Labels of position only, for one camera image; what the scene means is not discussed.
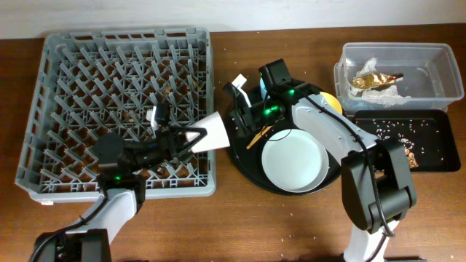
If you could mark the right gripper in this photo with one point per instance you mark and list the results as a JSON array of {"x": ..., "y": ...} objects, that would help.
[{"x": 241, "y": 121}]

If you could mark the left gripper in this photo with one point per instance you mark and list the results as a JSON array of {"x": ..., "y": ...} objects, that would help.
[{"x": 170, "y": 142}]

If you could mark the pink white plastic cup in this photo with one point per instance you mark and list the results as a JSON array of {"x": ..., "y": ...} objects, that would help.
[{"x": 216, "y": 137}]

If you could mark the wooden chopstick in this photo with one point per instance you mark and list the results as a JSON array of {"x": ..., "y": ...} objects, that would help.
[{"x": 258, "y": 136}]

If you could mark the grey round plate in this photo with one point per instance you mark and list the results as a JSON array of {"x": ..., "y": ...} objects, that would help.
[{"x": 294, "y": 161}]

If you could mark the yellow plastic bowl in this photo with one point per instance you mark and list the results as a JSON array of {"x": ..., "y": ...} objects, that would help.
[{"x": 332, "y": 102}]

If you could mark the gold brown snack wrapper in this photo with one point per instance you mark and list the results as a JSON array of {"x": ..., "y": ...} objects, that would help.
[{"x": 375, "y": 80}]

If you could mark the white paper napkin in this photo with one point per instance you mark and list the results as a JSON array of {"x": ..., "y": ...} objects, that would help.
[{"x": 379, "y": 93}]

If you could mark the food scraps and rice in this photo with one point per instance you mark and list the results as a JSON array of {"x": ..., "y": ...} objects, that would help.
[{"x": 421, "y": 139}]

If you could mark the light blue plastic cup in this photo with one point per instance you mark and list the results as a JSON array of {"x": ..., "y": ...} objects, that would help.
[{"x": 262, "y": 87}]

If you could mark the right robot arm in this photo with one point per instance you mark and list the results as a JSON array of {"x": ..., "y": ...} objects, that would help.
[{"x": 377, "y": 188}]

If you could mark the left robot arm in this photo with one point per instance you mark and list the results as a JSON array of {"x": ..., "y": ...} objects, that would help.
[{"x": 122, "y": 189}]

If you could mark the grey plastic dishwasher rack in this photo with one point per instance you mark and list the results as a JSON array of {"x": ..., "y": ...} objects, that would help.
[{"x": 96, "y": 82}]

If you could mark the clear plastic waste bin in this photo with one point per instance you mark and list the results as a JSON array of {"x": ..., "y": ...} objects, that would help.
[{"x": 431, "y": 75}]

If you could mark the round black serving tray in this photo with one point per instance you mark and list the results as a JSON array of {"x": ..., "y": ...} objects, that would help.
[{"x": 249, "y": 161}]

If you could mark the black rectangular food tray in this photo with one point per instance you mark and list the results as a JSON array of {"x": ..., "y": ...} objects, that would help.
[{"x": 363, "y": 119}]

